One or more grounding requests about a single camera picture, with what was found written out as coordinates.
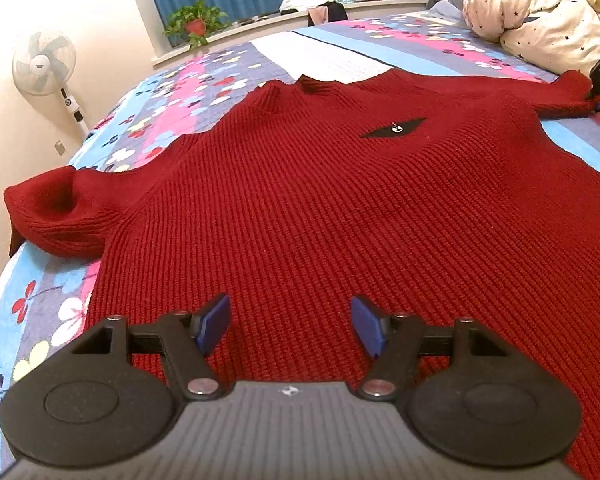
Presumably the red knit sweater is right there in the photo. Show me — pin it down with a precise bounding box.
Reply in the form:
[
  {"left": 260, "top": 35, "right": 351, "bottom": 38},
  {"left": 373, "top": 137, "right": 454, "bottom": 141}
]
[{"left": 4, "top": 70, "right": 600, "bottom": 479}]

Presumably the cream star-print duvet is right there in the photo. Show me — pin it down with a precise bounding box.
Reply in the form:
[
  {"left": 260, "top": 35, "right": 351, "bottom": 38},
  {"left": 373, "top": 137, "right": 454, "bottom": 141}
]
[{"left": 462, "top": 0, "right": 600, "bottom": 75}]

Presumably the floral striped bed sheet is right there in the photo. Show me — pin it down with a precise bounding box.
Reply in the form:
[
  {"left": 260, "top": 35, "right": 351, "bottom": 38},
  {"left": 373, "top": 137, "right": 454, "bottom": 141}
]
[{"left": 0, "top": 12, "right": 600, "bottom": 479}]

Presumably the white standing fan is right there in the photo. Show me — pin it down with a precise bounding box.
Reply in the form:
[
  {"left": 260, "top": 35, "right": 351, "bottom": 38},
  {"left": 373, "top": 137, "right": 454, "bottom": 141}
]
[{"left": 12, "top": 32, "right": 90, "bottom": 140}]

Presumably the potted green plant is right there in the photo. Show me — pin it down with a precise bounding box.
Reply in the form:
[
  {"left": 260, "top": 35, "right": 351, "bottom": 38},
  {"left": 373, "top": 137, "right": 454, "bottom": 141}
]
[{"left": 163, "top": 0, "right": 230, "bottom": 50}]

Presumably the wall outlet low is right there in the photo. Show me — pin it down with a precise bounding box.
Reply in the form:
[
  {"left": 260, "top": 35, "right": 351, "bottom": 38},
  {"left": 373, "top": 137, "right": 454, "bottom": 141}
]
[{"left": 54, "top": 140, "right": 66, "bottom": 156}]

